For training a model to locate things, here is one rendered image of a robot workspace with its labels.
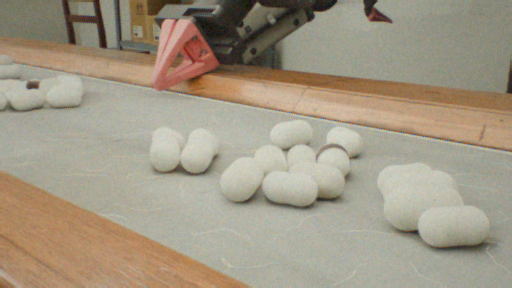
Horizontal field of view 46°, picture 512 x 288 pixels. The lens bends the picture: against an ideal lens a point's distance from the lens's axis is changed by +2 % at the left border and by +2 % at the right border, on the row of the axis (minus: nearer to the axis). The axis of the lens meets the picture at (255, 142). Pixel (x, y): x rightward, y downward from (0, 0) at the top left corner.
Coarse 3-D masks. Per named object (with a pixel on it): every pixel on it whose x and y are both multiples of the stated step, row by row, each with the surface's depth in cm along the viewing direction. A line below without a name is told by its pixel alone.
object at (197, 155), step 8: (192, 144) 37; (200, 144) 37; (208, 144) 38; (184, 152) 37; (192, 152) 37; (200, 152) 37; (208, 152) 37; (184, 160) 37; (192, 160) 37; (200, 160) 37; (208, 160) 37; (192, 168) 37; (200, 168) 37
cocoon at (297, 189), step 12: (264, 180) 32; (276, 180) 31; (288, 180) 31; (300, 180) 31; (312, 180) 31; (264, 192) 32; (276, 192) 31; (288, 192) 31; (300, 192) 31; (312, 192) 31; (300, 204) 31
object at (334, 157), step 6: (330, 150) 36; (336, 150) 36; (342, 150) 36; (318, 156) 36; (324, 156) 35; (330, 156) 35; (336, 156) 35; (342, 156) 35; (318, 162) 36; (324, 162) 35; (330, 162) 35; (336, 162) 35; (342, 162) 35; (348, 162) 35; (342, 168) 35; (348, 168) 35
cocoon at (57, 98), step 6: (54, 90) 59; (60, 90) 59; (66, 90) 59; (72, 90) 59; (48, 96) 59; (54, 96) 59; (60, 96) 59; (66, 96) 59; (72, 96) 59; (78, 96) 59; (48, 102) 59; (54, 102) 59; (60, 102) 59; (66, 102) 59; (72, 102) 59; (78, 102) 60
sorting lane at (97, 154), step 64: (0, 128) 50; (64, 128) 50; (128, 128) 51; (192, 128) 51; (256, 128) 50; (320, 128) 51; (64, 192) 34; (128, 192) 34; (192, 192) 34; (256, 192) 34; (192, 256) 26; (256, 256) 26; (320, 256) 26; (384, 256) 26; (448, 256) 26
